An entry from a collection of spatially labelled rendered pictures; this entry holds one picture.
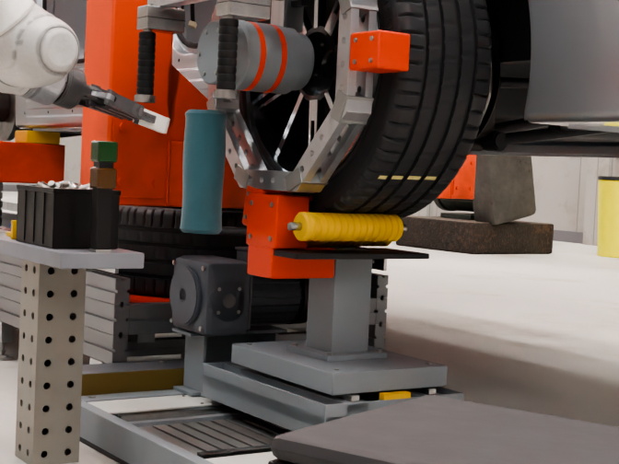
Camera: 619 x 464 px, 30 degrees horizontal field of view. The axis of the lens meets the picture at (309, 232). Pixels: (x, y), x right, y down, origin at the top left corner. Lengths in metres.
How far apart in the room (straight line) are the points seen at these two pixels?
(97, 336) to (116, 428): 0.56
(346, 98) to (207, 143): 0.37
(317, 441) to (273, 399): 1.21
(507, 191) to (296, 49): 7.55
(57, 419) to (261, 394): 0.42
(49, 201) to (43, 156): 2.48
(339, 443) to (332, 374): 1.08
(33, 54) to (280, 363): 0.94
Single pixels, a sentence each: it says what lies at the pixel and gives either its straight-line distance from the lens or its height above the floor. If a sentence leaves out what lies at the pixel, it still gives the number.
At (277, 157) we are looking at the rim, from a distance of 2.57.
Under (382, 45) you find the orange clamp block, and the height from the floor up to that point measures 0.86.
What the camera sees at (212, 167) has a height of 0.62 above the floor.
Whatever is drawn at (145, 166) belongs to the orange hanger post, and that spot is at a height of 0.62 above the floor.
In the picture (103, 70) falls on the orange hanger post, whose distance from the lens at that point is 2.78.
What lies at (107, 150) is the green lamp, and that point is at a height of 0.64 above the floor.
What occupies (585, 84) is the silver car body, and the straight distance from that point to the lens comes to 2.24.
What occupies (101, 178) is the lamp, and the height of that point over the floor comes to 0.59.
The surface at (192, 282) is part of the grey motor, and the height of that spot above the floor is 0.35.
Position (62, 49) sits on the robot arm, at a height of 0.79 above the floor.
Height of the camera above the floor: 0.62
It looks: 3 degrees down
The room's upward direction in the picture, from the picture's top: 3 degrees clockwise
